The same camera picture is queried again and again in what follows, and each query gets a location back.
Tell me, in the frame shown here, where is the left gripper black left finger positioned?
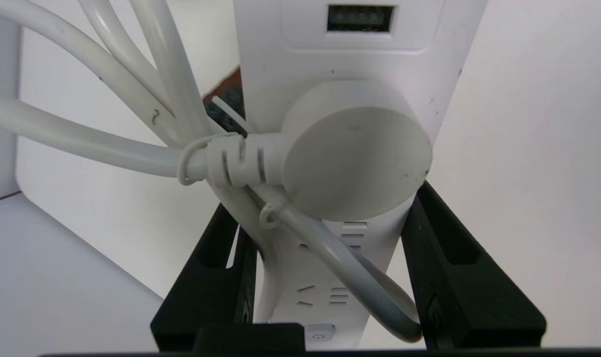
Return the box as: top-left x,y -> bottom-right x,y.
150,202 -> 258,352

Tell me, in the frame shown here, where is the white power cord with plug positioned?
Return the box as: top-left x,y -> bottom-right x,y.
0,0 -> 434,344

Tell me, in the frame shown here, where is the white power strip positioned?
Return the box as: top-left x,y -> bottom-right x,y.
233,0 -> 489,350

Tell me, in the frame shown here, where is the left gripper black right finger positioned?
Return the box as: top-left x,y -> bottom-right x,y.
401,180 -> 547,349

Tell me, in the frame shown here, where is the chocolate cake slice toy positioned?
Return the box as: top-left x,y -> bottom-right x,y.
203,66 -> 247,135

